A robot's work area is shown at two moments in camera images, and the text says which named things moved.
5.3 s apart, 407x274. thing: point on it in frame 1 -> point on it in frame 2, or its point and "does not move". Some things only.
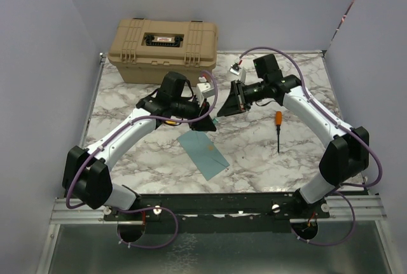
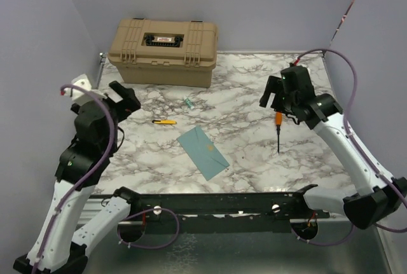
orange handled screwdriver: (278, 123) does not move
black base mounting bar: (222, 212) does not move
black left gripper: (205, 123) -> (130, 103)
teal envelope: (204, 153) does not move
